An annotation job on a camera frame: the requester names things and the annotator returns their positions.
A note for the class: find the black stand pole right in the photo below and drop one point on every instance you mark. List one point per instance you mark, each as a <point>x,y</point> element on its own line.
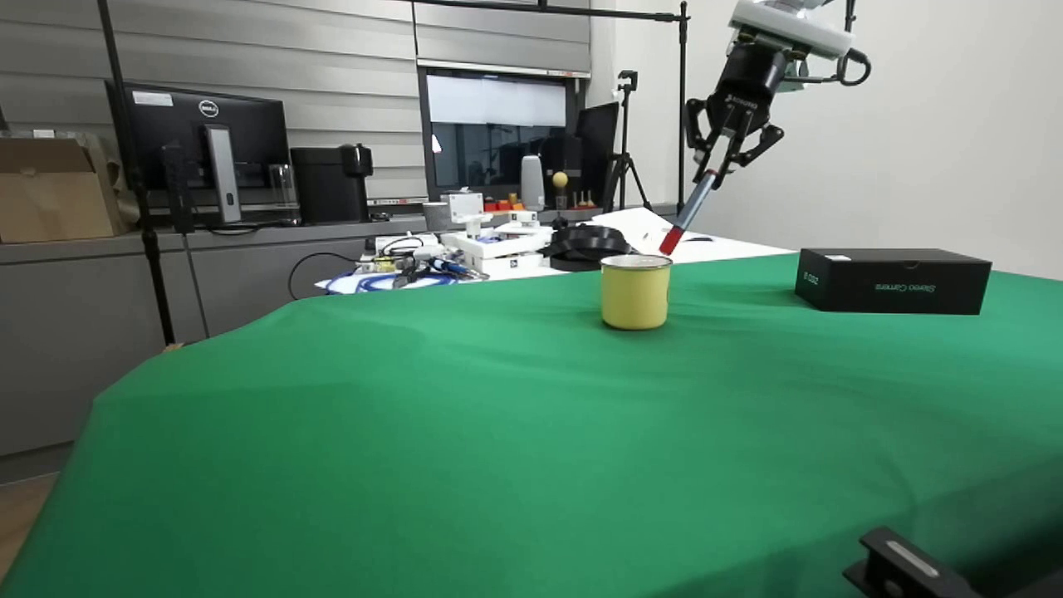
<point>683,93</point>

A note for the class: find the grey cabinet counter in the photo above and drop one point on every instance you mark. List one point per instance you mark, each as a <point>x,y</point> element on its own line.
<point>82,315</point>

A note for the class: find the black bag on table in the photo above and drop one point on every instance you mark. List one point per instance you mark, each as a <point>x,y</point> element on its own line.
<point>586,246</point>

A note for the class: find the green tablecloth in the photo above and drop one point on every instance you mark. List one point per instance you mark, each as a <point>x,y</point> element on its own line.
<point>504,442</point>

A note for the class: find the grey marker with red cap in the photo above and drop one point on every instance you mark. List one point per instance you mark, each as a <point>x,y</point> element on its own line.
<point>690,214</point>

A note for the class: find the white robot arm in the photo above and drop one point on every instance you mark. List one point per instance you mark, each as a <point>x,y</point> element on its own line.
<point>824,56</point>

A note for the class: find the yellow cup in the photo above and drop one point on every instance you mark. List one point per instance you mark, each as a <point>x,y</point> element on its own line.
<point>637,289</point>

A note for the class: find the large dark screen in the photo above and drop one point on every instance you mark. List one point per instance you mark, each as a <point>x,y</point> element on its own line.
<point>485,125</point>

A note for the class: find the brown cardboard box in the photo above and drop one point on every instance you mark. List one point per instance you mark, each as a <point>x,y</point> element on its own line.
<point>56,192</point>

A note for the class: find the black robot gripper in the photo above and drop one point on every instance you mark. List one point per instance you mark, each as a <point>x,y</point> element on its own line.
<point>739,103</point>

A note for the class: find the black stand pole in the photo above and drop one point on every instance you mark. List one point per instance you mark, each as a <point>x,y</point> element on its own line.
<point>683,93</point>
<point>134,175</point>

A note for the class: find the black camera tripod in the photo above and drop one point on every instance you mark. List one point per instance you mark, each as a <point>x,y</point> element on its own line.
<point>622,172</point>

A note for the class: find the white box on counter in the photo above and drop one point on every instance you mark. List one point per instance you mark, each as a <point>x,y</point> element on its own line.
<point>465,205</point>

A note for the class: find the black rectangular box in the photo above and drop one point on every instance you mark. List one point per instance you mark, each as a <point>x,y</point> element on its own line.
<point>890,282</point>

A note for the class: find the white blue clutter pile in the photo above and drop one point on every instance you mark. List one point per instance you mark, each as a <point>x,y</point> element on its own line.
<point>424,260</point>

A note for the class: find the black computer case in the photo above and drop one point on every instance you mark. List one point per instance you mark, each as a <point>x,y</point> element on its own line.
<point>329,183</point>

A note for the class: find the black clamp foreground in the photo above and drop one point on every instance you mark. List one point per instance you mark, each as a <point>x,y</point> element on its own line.
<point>899,568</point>

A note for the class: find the black stand pole left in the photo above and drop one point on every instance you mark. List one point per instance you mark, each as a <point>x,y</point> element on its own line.
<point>134,175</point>

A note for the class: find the Dell monitor back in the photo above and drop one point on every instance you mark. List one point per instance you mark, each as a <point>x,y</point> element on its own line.
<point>211,157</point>

